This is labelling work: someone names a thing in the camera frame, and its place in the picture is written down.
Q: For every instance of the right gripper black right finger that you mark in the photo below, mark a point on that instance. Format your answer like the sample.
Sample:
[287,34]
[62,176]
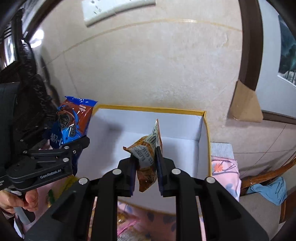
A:
[224,218]

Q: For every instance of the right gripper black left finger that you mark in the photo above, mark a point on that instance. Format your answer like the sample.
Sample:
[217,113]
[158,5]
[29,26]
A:
[88,209]

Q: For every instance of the blue Oreo cookie packet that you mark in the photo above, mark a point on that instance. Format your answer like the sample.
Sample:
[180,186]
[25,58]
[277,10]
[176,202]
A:
[74,116]

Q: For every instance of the orange snack packet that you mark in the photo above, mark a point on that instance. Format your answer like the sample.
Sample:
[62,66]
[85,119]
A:
[144,150]

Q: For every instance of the person's left hand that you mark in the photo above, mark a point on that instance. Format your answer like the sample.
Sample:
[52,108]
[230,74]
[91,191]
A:
[9,201]

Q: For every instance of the blue cloth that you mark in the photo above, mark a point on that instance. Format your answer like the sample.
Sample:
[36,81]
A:
[276,192]

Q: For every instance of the wooden chair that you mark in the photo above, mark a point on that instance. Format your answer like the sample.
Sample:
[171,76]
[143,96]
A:
[271,217]

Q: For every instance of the pink patterned tablecloth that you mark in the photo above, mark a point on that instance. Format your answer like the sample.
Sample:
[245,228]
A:
[148,223]

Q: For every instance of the yellow cardboard box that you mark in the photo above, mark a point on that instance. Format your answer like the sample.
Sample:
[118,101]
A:
[182,135]

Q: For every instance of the dark carved wooden furniture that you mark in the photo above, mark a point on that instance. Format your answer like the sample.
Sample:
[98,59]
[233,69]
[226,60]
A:
[17,55]

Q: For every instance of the brown cardboard piece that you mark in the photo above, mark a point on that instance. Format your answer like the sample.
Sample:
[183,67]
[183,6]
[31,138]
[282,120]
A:
[245,105]

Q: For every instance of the framed ink painting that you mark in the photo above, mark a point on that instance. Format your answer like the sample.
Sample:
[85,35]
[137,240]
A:
[268,56]

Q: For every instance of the white wall socket panel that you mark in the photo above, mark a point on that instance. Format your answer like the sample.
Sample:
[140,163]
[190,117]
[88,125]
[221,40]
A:
[95,11]

